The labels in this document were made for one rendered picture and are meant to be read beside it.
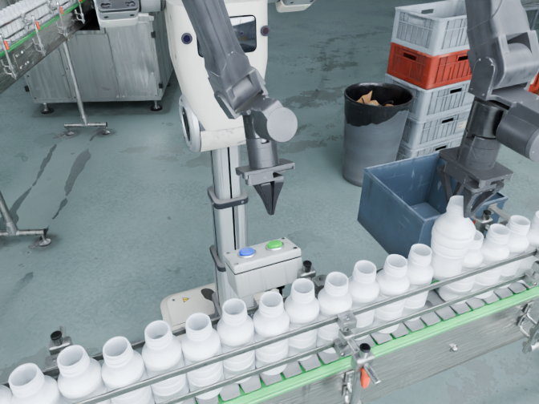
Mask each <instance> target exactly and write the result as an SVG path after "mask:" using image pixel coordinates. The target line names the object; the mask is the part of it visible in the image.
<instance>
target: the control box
mask: <svg viewBox="0 0 539 404"><path fill-rule="evenodd" d="M276 240H279V241H281V242H282V246H280V247H278V248H268V246H267V244H268V243H269V241H268V242H265V243H261V244H256V245H252V246H249V247H246V248H253V249H254V253H253V254H251V255H248V256H241V255H239V251H240V250H241V248H240V249H237V250H233V251H230V252H225V253H224V259H225V268H226V273H227V278H228V283H229V285H230V286H231V288H232V289H233V291H234V292H235V293H236V294H237V296H238V298H243V297H247V296H250V295H254V294H256V293H261V292H264V291H265V292H268V291H271V289H274V288H276V289H279V293H280V294H281V295H282V290H283V289H284V288H285V285H288V284H291V283H293V282H294V281H295V280H297V277H298V270H299V269H302V258H301V249H300V248H299V247H298V246H296V245H295V244H294V243H292V242H291V241H290V240H288V239H287V238H285V237H283V238H280V239H276Z"/></svg>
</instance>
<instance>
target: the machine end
mask: <svg viewBox="0 0 539 404"><path fill-rule="evenodd" d="M19 1H22V0H0V7H1V9H5V8H7V7H8V6H10V5H14V4H15V3H16V2H19ZM67 45H68V48H69V51H70V54H71V60H72V63H73V67H74V69H75V75H76V78H77V82H78V85H79V90H80V94H81V97H82V101H83V102H107V101H144V100H152V101H153V102H154V106H151V107H150V110H151V111H160V110H162V109H163V107H162V106H161V105H157V100H161V99H162V96H163V94H164V91H165V89H166V87H169V86H171V83H169V82H168V81H169V78H170V76H171V73H172V69H173V68H174V66H173V64H172V60H171V57H170V52H169V49H168V33H167V27H166V21H165V14H164V11H156V12H145V13H140V12H139V17H138V23H137V24H135V25H130V26H113V27H102V26H101V25H100V24H99V21H98V18H97V15H96V16H95V17H94V18H93V19H92V20H90V21H89V22H88V23H86V24H85V25H84V26H83V27H81V28H80V29H79V30H78V31H76V32H75V33H74V34H73V38H72V39H71V40H70V41H67ZM24 79H25V81H26V86H25V90H26V91H29V93H30V97H31V99H33V102H34V103H42V104H44V107H45V108H44V109H42V110H41V113H42V114H50V113H52V112H54V111H55V110H54V108H50V107H48V106H47V104H48V103H77V101H76V97H75V93H74V89H73V86H72V83H71V77H70V74H69V71H68V68H67V63H66V59H65V56H64V53H63V48H62V44H61V45H60V46H58V47H57V48H56V49H55V50H53V51H52V52H51V53H50V54H49V55H48V56H47V57H46V58H44V59H43V60H42V61H41V62H39V63H38V64H37V65H36V66H34V67H33V68H32V69H31V70H29V71H28V72H27V73H25V75H24Z"/></svg>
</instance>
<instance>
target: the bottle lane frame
mask: <svg viewBox="0 0 539 404"><path fill-rule="evenodd" d="M510 291H511V290H510ZM511 292H512V291H511ZM512 293H513V295H512V296H509V297H506V298H503V299H502V298H500V297H498V296H497V297H498V298H499V300H498V301H494V302H492V303H490V304H487V303H486V302H484V306H481V307H479V308H477V309H473V308H471V307H470V306H469V305H468V307H469V308H470V311H468V312H466V313H462V314H457V313H456V312H455V311H453V312H454V313H455V316H454V317H451V318H449V319H447V320H443V319H441V318H440V317H439V316H438V315H437V316H438V318H439V319H440V322H438V323H435V324H433V325H430V326H428V325H426V324H425V323H424V322H423V321H422V322H423V324H424V328H422V329H419V330H416V331H414V332H412V331H410V329H409V328H407V327H406V328H407V331H408V334H405V335H403V336H401V337H397V338H396V337H394V336H393V335H392V334H391V333H390V335H391V340H390V341H386V342H384V343H382V344H378V343H377V342H376V341H375V340H374V339H373V338H372V340H373V342H374V343H375V346H373V347H371V351H372V353H373V354H374V355H375V360H374V364H373V366H372V369H373V370H374V371H375V373H376V374H377V376H378V377H379V379H380V381H381V383H380V385H378V386H375V385H374V384H373V382H372V381H371V380H370V382H369V385H368V387H367V388H363V387H362V390H361V394H360V398H359V401H360V402H363V404H367V403H368V402H372V401H374V400H376V399H379V398H381V397H384V396H386V395H389V394H391V393H394V392H396V391H398V390H401V389H403V388H405V387H408V386H410V385H413V384H415V383H417V382H420V381H423V380H424V379H427V378H430V377H432V376H434V375H437V374H440V373H442V372H444V371H446V370H450V369H451V368H453V367H456V366H459V365H461V364H463V363H465V362H469V361H471V360H473V359H475V358H478V357H480V356H483V355H485V354H488V353H490V352H492V351H494V350H496V349H499V348H502V347H504V346H506V345H509V344H512V343H514V342H516V341H519V340H521V339H523V338H526V336H525V335H524V334H523V333H522V332H521V331H520V330H519V326H517V323H518V321H519V319H520V317H521V316H524V315H525V313H523V311H524V309H525V306H526V305H527V303H529V302H531V301H534V303H533V307H532V308H531V310H530V311H529V316H530V317H531V318H532V319H533V320H534V321H535V322H538V320H539V285H538V286H535V287H533V288H531V289H528V288H526V290H525V291H522V292H520V293H514V292H512ZM482 301H483V300H482ZM351 356H352V355H349V356H346V357H340V358H339V359H338V360H336V361H333V362H330V363H327V364H324V363H323V361H322V360H321V359H320V358H318V359H319V361H320V364H321V365H320V366H319V367H317V368H314V369H312V370H308V371H305V370H304V369H303V367H302V366H301V364H300V368H301V371H302V372H301V373H300V374H297V375H295V376H293V377H290V378H286V377H285V376H284V375H283V373H282V372H281V373H280V374H281V377H282V380H281V381H280V382H275V383H274V384H271V385H268V386H266V385H265V383H264V382H263V381H262V379H261V378H260V382H261V388H260V389H258V390H254V391H251V392H249V393H247V394H246V393H245V392H244V391H243V389H242V388H241V386H239V389H240V396H238V397H236V398H232V399H230V400H228V401H225V402H224V401H223V400H222V398H221V396H220V395H219V394H218V395H217V396H218V404H346V403H345V396H342V388H343V387H344V386H346V385H347V383H344V378H345V373H346V372H348V371H351V370H353V368H352V367H351Z"/></svg>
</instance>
